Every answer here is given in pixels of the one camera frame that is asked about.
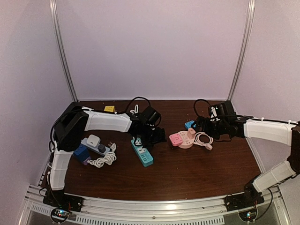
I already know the dark blue cube adapter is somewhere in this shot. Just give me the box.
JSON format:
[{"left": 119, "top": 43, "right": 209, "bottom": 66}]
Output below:
[{"left": 73, "top": 144, "right": 91, "bottom": 162}]

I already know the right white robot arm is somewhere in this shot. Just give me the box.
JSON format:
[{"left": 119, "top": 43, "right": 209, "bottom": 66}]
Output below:
[{"left": 191, "top": 115, "right": 300, "bottom": 207}]

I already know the left aluminium frame post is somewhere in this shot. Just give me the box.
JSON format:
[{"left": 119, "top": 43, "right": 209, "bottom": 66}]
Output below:
[{"left": 49, "top": 0, "right": 78, "bottom": 102}]

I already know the yellow cube adapter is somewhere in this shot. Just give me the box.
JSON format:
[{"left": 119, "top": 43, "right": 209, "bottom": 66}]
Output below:
[{"left": 104, "top": 105, "right": 115, "bottom": 113}]

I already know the blue plug adapter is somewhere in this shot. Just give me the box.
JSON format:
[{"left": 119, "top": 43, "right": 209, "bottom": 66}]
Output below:
[{"left": 184, "top": 120, "right": 196, "bottom": 130}]

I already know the aluminium frame post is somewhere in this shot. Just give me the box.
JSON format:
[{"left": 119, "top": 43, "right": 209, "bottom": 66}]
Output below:
[
  {"left": 49, "top": 0, "right": 78, "bottom": 102},
  {"left": 227, "top": 0, "right": 256, "bottom": 100}
]

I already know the right aluminium frame post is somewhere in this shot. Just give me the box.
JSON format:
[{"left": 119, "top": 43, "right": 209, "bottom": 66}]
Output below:
[{"left": 227, "top": 0, "right": 256, "bottom": 100}]

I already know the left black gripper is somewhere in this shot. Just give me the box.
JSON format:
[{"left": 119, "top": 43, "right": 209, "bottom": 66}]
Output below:
[{"left": 140, "top": 125, "right": 167, "bottom": 148}]

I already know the teal power strip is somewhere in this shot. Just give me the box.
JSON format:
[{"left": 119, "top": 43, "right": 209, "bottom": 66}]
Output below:
[{"left": 131, "top": 137, "right": 154, "bottom": 167}]

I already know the pink-white socket cable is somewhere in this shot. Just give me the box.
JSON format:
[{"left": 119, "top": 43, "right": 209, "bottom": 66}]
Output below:
[{"left": 192, "top": 131, "right": 214, "bottom": 151}]

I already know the dark grey charger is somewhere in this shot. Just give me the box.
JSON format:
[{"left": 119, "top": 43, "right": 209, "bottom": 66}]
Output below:
[{"left": 97, "top": 144, "right": 106, "bottom": 153}]

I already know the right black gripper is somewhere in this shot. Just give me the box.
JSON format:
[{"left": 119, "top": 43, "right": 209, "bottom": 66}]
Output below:
[{"left": 191, "top": 116, "right": 228, "bottom": 140}]

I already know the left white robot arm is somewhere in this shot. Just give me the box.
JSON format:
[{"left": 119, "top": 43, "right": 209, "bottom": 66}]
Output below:
[{"left": 47, "top": 103, "right": 166, "bottom": 208}]

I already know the aluminium front rail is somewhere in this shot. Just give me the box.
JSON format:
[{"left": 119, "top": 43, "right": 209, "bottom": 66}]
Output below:
[{"left": 16, "top": 185, "right": 292, "bottom": 225}]

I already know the purple power strip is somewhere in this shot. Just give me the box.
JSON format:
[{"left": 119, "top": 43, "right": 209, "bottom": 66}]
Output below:
[{"left": 81, "top": 158, "right": 90, "bottom": 165}]

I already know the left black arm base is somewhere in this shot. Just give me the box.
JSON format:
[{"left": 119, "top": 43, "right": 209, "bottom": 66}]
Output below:
[{"left": 43, "top": 188, "right": 83, "bottom": 212}]

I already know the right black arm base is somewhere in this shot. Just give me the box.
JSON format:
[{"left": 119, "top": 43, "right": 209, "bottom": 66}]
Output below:
[{"left": 224, "top": 182, "right": 264, "bottom": 211}]

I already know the white charger block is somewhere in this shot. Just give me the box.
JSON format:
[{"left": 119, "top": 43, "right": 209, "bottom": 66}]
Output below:
[{"left": 86, "top": 135, "right": 101, "bottom": 148}]

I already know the white coiled cable with plug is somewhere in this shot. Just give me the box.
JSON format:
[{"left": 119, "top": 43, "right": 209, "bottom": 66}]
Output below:
[{"left": 87, "top": 142, "right": 117, "bottom": 168}]

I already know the pink cube adapter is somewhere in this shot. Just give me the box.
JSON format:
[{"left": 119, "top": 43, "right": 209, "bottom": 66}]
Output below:
[{"left": 169, "top": 133, "right": 183, "bottom": 147}]

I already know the pink round socket base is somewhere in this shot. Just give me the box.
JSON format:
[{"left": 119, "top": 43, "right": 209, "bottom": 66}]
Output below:
[{"left": 175, "top": 128, "right": 196, "bottom": 149}]

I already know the grey-blue power strip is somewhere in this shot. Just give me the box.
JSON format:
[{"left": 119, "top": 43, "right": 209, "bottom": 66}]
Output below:
[{"left": 81, "top": 138, "right": 111, "bottom": 157}]

